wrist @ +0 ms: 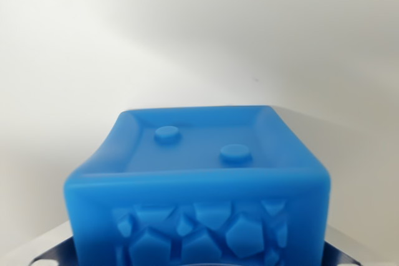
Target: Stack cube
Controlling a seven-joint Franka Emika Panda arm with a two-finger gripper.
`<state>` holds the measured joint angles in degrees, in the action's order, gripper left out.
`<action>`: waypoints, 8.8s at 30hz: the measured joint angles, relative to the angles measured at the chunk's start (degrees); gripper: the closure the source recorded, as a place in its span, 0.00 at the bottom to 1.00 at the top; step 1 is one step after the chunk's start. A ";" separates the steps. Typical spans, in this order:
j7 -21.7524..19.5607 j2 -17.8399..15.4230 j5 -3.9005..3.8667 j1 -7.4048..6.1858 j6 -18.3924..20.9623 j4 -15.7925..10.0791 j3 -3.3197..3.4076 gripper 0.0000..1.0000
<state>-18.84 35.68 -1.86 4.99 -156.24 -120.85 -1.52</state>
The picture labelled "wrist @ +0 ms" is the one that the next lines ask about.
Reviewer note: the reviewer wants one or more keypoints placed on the black-padded silver gripper left finger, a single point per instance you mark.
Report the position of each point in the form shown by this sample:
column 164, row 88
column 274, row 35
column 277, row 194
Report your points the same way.
column 57, row 250

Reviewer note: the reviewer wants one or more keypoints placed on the black-padded silver gripper right finger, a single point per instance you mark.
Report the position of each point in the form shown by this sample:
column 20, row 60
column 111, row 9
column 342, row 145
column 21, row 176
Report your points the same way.
column 338, row 250

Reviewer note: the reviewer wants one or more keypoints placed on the blue textured cube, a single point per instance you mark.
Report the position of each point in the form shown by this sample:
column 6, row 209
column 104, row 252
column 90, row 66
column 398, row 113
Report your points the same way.
column 196, row 185

